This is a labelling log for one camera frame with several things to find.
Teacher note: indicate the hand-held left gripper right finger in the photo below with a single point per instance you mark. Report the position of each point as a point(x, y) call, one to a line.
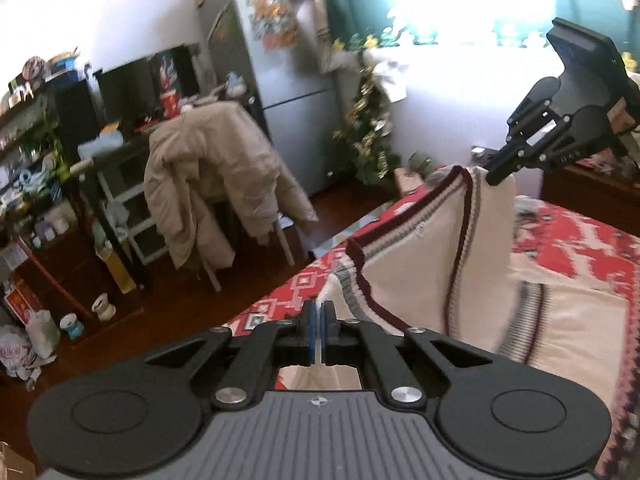
point(326, 330)

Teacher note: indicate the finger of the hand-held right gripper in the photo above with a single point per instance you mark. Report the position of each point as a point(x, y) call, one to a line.
point(500, 170)
point(547, 152)

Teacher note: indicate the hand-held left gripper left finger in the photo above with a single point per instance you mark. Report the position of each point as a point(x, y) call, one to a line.
point(311, 330)

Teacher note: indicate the cream knit striped vest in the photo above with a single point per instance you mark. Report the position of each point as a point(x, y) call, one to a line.
point(415, 280)

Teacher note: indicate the dark wooden nightstand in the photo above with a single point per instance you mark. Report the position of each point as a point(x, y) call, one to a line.
point(575, 195)

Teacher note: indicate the green wrapped gift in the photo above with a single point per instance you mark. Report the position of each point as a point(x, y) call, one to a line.
point(422, 164)

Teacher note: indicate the red patterned blanket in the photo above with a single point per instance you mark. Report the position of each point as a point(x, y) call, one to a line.
point(575, 235)

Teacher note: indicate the chair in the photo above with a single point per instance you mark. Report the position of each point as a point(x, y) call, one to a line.
point(286, 245)

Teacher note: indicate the small christmas tree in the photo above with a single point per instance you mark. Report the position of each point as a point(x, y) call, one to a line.
point(367, 145)

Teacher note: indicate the white ribbon bow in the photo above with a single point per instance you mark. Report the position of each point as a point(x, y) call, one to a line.
point(392, 72)

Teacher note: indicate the beige puffer jacket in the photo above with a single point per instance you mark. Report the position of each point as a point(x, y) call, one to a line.
point(210, 170)

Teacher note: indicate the white storage rack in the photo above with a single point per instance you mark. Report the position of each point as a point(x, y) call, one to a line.
point(140, 245)

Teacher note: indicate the yellow paper bag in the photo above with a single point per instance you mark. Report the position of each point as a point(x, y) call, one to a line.
point(120, 270)

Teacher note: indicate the grey refrigerator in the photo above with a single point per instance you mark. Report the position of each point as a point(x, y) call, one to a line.
point(290, 125)

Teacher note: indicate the white ceramic bowl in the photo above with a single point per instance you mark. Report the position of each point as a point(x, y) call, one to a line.
point(104, 307)

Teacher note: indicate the green printed curtain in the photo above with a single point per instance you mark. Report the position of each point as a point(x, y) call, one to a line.
point(350, 0)

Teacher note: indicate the blue ceramic bowl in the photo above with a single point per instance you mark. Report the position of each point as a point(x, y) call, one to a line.
point(72, 326)

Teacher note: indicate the dark wooden drawer cabinet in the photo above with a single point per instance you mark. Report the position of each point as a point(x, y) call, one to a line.
point(65, 270)

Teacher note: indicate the red cup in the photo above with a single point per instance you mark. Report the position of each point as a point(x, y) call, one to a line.
point(169, 104)

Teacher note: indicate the white plastic bag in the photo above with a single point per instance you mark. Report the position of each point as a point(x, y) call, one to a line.
point(42, 332)

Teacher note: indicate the group of fridge magnets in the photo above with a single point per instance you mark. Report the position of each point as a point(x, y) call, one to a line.
point(272, 10)

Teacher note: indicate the light blue box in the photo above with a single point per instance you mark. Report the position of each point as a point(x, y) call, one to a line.
point(100, 144)

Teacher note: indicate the red flat box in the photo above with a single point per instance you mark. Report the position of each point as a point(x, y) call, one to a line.
point(21, 307)

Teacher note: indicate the red printed plastic bag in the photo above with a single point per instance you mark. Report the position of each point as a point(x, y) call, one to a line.
point(17, 352)

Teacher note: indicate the black monitor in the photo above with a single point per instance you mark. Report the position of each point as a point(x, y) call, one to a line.
point(125, 90)

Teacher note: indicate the cluttered shelf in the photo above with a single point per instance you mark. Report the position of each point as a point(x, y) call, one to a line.
point(30, 175)

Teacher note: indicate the cardboard box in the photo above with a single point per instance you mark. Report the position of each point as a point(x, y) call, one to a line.
point(12, 460)

